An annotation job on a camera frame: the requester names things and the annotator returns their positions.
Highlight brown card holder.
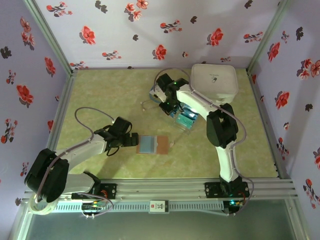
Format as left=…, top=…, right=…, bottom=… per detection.
left=135, top=134, right=175, bottom=156

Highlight white red label card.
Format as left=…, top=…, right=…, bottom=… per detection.
left=149, top=199, right=170, bottom=214

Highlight white zip pouch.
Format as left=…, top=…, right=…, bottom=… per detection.
left=189, top=63, right=239, bottom=104

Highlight small circuit board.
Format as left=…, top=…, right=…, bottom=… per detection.
left=226, top=199, right=245, bottom=209
left=81, top=201, right=107, bottom=212

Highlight clear tape roll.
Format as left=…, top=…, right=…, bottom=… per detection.
left=29, top=198, right=57, bottom=216

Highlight blue cord ring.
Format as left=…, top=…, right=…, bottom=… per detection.
left=149, top=91, right=163, bottom=106

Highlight thin grey cord white ends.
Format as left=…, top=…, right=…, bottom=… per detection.
left=139, top=99, right=162, bottom=112

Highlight grey left arm cable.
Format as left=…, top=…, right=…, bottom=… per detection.
left=34, top=106, right=116, bottom=219

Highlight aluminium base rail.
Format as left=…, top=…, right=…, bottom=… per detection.
left=21, top=177, right=300, bottom=202

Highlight aluminium side rail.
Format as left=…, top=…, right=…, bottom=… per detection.
left=247, top=70, right=293, bottom=180
left=46, top=69, right=79, bottom=151

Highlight white slotted cable duct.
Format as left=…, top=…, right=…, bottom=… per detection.
left=54, top=201, right=225, bottom=213

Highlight aluminium corner post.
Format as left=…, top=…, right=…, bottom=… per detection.
left=245, top=0, right=293, bottom=76
left=22, top=0, right=79, bottom=76

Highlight aluminium frame leg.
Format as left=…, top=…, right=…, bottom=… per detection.
left=284, top=199, right=311, bottom=240
left=8, top=211, right=35, bottom=240

